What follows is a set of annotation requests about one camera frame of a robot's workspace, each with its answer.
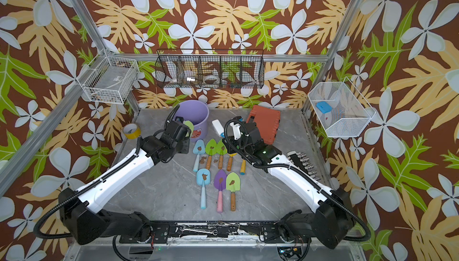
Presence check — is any white brush blue handle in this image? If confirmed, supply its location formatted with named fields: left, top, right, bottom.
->
left=212, top=119, right=225, bottom=137

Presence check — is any lime trowel wooden handle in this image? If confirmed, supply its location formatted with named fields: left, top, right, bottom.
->
left=184, top=121, right=194, bottom=137
left=226, top=172, right=240, bottom=211

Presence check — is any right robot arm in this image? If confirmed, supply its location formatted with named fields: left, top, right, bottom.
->
left=224, top=117, right=372, bottom=249

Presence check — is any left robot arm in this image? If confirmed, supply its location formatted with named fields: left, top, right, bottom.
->
left=33, top=116, right=192, bottom=245

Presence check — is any purple plastic bucket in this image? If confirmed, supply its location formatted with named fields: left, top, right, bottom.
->
left=175, top=100, right=210, bottom=142

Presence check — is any red plastic tool case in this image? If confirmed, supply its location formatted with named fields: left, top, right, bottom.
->
left=246, top=105, right=281, bottom=144

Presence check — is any yellow tape roll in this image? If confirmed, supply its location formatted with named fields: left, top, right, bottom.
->
left=123, top=123, right=141, bottom=140

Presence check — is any blue item in basket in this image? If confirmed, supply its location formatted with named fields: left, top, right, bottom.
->
left=316, top=101, right=333, bottom=114

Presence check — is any green trowel wooden handle right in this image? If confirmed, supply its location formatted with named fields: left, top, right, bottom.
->
left=216, top=139, right=227, bottom=170

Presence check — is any green trowel wooden handle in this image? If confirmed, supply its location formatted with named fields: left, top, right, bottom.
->
left=206, top=139, right=217, bottom=170
left=216, top=139, right=227, bottom=170

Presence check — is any yellow trowel wooden handle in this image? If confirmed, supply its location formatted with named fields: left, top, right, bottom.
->
left=227, top=152, right=237, bottom=172

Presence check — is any green trowel yellow handle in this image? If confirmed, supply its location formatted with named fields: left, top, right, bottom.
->
left=240, top=159, right=246, bottom=176

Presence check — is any green trowel wooden handle left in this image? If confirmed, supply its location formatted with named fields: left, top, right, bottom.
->
left=206, top=139, right=217, bottom=170

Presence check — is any blue trowel blue handle back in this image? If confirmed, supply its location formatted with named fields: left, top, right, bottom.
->
left=192, top=140, right=205, bottom=172

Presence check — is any blue trowel blue handle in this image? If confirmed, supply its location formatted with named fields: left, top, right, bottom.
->
left=196, top=168, right=211, bottom=209
left=192, top=140, right=205, bottom=172

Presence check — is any purple trowel pink handle front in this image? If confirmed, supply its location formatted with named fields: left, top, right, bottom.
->
left=214, top=170, right=227, bottom=213

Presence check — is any blue trowel blue handle front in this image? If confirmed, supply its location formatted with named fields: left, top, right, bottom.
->
left=196, top=168, right=211, bottom=209

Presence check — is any black wire basket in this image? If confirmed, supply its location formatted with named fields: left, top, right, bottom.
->
left=153, top=49, right=265, bottom=89

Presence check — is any white wire basket left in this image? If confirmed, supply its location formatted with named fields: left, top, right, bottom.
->
left=77, top=50, right=139, bottom=104

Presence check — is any white wire basket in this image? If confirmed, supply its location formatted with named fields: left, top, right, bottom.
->
left=77, top=50, right=139, bottom=104
left=308, top=78, right=376, bottom=139

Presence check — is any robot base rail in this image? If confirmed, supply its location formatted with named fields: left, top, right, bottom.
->
left=118, top=220, right=313, bottom=244

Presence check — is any white wire basket right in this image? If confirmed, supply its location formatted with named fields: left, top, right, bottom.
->
left=308, top=78, right=376, bottom=139

